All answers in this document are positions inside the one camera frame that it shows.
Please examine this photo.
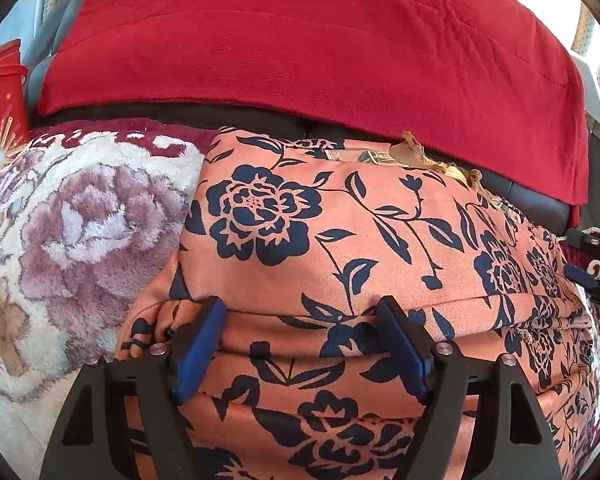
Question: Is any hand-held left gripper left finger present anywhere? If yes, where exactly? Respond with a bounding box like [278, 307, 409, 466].
[40, 296, 228, 480]

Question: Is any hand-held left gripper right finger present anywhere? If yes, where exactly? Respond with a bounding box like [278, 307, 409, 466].
[374, 295, 563, 480]

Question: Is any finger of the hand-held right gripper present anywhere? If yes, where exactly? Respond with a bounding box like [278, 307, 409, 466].
[564, 226, 600, 262]
[563, 263, 600, 307]

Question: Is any orange floral garment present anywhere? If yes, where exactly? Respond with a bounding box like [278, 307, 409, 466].
[115, 127, 600, 480]

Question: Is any leather sofa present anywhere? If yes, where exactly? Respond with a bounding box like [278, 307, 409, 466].
[25, 0, 600, 241]

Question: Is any white maroon floral plush blanket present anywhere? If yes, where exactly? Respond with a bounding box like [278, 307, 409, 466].
[0, 117, 600, 461]

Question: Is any patterned cloth with gold trim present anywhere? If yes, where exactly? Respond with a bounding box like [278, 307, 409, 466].
[325, 131, 526, 221]

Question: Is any red gift bag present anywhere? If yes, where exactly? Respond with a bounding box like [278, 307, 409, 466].
[0, 39, 31, 186]

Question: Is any red fleece blanket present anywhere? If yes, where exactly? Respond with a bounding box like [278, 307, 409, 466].
[37, 0, 591, 228]

